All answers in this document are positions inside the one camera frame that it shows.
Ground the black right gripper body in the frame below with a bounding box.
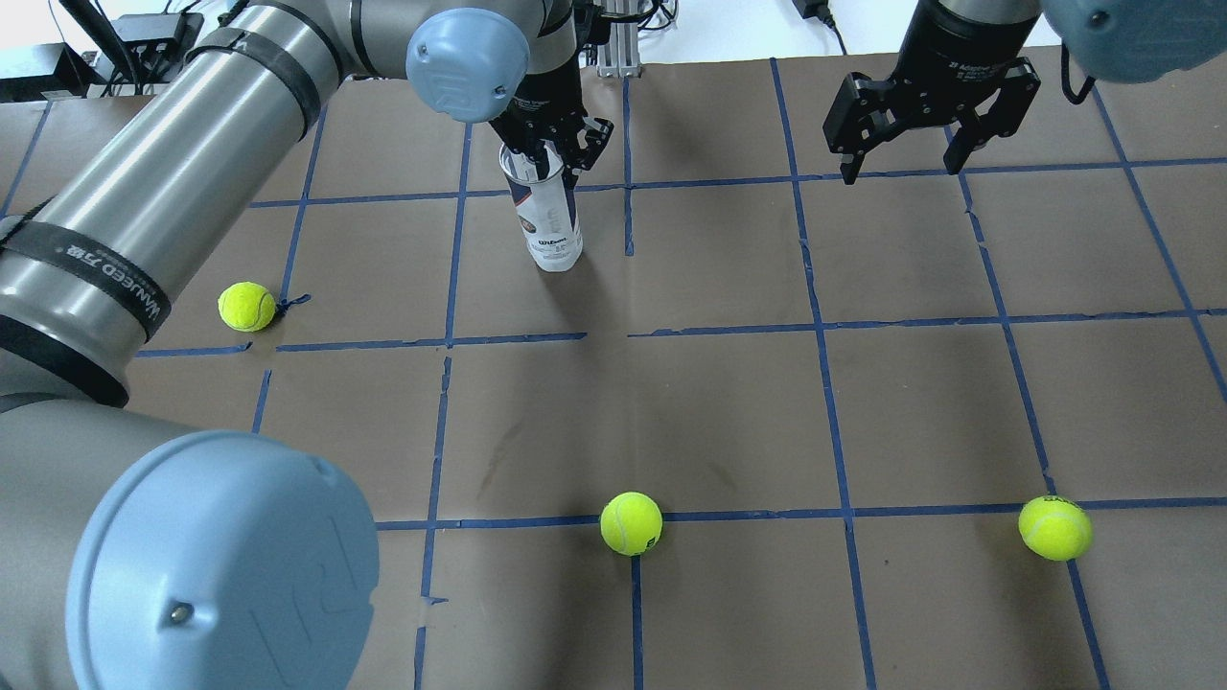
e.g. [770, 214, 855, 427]
[886, 1, 1031, 126]

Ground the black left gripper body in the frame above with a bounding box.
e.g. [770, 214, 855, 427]
[490, 56, 606, 157]

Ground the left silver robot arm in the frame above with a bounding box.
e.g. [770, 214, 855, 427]
[2, 1, 611, 689]

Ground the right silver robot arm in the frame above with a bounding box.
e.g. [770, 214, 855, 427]
[822, 1, 1226, 185]

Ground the tennis ball on tape cross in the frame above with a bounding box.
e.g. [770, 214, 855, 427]
[218, 281, 277, 333]

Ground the centre tennis ball between bases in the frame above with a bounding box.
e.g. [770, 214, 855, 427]
[599, 491, 663, 557]

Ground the tennis ball near base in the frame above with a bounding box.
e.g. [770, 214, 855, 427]
[1017, 494, 1093, 561]

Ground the aluminium frame post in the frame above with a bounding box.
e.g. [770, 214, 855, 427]
[594, 1, 652, 79]

